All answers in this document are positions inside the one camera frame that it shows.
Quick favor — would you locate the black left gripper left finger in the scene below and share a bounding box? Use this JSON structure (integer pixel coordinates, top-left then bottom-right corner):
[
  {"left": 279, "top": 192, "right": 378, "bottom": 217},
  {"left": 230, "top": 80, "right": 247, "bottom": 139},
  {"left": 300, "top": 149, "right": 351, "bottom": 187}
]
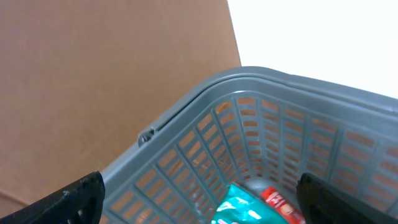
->
[{"left": 1, "top": 171, "right": 105, "bottom": 224}]

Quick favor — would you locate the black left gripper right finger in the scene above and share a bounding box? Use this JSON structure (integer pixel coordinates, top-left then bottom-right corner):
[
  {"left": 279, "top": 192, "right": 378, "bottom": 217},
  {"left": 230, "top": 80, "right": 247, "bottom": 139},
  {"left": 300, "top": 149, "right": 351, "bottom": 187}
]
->
[{"left": 296, "top": 172, "right": 389, "bottom": 224}]

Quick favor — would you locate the green grip gloves package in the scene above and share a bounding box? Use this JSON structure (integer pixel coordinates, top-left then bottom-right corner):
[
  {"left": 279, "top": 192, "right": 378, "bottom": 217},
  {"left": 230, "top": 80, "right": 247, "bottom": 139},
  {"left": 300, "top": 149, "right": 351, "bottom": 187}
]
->
[{"left": 210, "top": 184, "right": 287, "bottom": 224}]

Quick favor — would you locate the red coffee stick sachet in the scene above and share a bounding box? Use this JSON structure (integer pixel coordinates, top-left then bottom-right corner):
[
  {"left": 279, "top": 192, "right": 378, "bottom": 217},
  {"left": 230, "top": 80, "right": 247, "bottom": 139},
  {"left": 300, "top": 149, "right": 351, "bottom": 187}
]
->
[{"left": 260, "top": 187, "right": 306, "bottom": 224}]

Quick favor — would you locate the grey plastic mesh basket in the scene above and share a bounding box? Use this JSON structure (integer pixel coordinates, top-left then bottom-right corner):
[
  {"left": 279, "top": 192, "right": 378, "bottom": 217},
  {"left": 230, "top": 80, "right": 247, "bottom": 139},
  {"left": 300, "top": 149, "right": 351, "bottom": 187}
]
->
[{"left": 101, "top": 67, "right": 397, "bottom": 223}]

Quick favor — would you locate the brown cardboard panel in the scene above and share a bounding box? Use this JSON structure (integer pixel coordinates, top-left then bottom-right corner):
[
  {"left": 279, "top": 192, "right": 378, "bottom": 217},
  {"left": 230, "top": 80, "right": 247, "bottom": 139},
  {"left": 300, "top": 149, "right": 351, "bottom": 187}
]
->
[{"left": 1, "top": 1, "right": 240, "bottom": 216}]

